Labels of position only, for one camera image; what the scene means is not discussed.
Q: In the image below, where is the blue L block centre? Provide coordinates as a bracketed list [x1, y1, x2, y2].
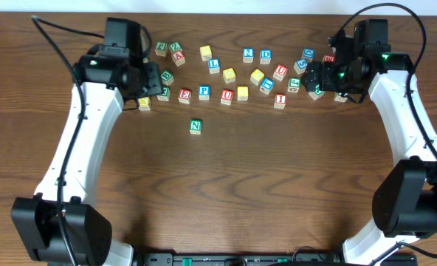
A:
[208, 58, 221, 74]

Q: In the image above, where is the green Z block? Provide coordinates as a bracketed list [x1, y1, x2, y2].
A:
[168, 41, 182, 53]

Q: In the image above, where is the green J block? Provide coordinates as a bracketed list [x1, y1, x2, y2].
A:
[287, 77, 300, 93]

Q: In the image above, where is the red u block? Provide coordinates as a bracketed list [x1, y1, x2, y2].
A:
[273, 64, 289, 81]
[220, 89, 234, 106]

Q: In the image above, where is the blue 5 block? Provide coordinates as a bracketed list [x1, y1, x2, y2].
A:
[294, 58, 308, 75]

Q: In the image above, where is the blue T block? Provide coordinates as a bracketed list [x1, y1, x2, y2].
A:
[259, 78, 275, 95]

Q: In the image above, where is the green R block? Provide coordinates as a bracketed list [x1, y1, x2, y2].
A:
[309, 89, 325, 100]

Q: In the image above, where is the red E block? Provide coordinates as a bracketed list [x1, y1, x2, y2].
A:
[178, 89, 192, 104]

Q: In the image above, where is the yellow top block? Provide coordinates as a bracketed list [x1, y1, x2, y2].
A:
[199, 45, 213, 61]

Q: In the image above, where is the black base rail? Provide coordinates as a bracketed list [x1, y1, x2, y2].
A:
[131, 250, 419, 266]

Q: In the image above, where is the green B block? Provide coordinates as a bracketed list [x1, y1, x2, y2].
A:
[160, 70, 174, 86]

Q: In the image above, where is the yellow S block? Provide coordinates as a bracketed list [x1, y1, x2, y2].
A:
[237, 86, 249, 101]

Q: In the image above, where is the blue P block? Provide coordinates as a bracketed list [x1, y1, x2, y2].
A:
[198, 85, 210, 100]

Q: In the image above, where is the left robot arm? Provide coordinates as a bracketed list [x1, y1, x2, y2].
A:
[11, 18, 164, 265]

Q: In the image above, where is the blue 2 block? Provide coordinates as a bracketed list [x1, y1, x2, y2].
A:
[243, 47, 255, 64]

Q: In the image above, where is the red M block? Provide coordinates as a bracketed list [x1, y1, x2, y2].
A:
[322, 55, 335, 62]

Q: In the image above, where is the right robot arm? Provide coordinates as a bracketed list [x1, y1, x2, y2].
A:
[301, 19, 437, 265]

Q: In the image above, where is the green 4 block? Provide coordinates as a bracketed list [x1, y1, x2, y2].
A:
[334, 92, 348, 103]

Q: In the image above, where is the red A block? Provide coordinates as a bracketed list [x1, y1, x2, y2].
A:
[171, 50, 185, 67]

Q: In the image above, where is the yellow O block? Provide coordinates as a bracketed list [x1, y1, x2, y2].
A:
[250, 68, 265, 86]

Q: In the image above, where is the yellow K block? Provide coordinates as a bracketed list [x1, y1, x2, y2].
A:
[137, 97, 151, 111]

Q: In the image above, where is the green N block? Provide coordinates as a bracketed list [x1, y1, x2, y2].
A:
[189, 120, 202, 134]

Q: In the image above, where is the blue D block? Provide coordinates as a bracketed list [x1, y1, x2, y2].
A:
[260, 49, 272, 64]

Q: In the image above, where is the yellow block centre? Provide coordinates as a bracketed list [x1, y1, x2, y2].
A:
[223, 67, 236, 83]

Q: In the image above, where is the red I block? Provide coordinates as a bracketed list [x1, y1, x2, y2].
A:
[273, 94, 287, 109]

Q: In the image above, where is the green F block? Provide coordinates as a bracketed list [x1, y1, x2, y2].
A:
[154, 41, 168, 57]

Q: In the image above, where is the green V block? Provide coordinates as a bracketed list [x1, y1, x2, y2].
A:
[157, 86, 171, 101]

